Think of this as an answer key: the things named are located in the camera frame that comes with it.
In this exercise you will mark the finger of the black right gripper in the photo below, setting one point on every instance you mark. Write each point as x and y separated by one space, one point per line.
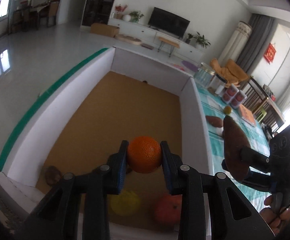
253 158

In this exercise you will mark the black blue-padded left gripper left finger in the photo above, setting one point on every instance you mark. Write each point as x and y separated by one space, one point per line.
57 214

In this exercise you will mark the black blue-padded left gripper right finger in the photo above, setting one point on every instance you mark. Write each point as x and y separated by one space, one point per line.
217 197

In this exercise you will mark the long sweet potato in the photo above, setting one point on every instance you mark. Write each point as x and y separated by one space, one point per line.
234 140

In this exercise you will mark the short sweet potato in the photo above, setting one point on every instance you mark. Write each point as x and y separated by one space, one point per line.
214 121

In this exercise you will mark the large orange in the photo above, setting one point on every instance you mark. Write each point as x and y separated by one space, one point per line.
144 154

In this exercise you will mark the person's hand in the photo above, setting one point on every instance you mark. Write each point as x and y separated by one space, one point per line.
275 223

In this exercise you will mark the orange book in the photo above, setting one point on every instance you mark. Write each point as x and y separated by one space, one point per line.
246 115

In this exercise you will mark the dark brown round fruit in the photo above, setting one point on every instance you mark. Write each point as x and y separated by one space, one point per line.
52 175

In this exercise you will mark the dark wooden dining chair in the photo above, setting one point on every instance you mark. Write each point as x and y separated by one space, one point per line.
262 106

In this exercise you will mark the green-yellow fruit on table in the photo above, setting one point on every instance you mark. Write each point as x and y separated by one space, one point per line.
227 110

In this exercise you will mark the teal checkered tablecloth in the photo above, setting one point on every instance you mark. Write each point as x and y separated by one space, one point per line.
213 106

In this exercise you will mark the red label can right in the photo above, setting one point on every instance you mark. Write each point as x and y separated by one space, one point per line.
238 99

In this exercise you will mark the red label can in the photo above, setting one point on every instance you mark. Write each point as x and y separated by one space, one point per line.
238 99
229 94

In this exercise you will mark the red apple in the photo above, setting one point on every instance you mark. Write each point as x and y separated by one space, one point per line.
167 210

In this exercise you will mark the red label can left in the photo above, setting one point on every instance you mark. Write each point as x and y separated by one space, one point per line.
229 94

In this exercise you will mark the yellow round fruit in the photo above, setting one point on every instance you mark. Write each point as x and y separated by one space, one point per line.
125 204

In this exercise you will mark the clear jar black lid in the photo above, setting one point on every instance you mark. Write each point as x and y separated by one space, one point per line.
217 84

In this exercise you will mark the orange fabric armchair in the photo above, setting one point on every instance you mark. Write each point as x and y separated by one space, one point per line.
231 72

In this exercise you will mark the clear glass jar gold lid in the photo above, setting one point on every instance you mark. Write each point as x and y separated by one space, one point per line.
204 75

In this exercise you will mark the white cardboard box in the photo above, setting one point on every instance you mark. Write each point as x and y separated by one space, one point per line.
76 124

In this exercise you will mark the white standing air conditioner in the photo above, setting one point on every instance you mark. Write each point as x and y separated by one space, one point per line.
236 43

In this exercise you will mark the potted green plant right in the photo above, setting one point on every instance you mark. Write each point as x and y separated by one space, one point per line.
201 41

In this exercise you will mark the potted green plant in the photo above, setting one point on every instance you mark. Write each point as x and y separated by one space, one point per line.
136 16
201 41

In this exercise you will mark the grey curtain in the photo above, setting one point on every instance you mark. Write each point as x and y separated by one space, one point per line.
263 28

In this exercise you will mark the small wooden bench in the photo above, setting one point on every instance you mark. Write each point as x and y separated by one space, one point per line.
173 45

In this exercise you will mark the black television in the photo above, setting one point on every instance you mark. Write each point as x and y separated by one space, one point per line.
169 22

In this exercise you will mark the white tv cabinet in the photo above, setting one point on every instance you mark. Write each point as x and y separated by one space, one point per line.
152 37

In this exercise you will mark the round wooden floor tray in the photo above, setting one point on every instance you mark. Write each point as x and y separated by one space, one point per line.
128 39

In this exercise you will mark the potted green plant left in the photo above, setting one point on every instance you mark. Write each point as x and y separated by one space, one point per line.
136 16

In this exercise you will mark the brown cardboard box on floor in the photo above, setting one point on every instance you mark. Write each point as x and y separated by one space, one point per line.
104 29

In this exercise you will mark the red flower bouquet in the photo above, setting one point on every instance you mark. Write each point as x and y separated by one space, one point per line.
119 9

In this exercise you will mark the dark glass display cabinet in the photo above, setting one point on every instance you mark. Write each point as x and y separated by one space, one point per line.
96 11

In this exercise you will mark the red wall decoration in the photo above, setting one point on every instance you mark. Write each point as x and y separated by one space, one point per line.
270 53

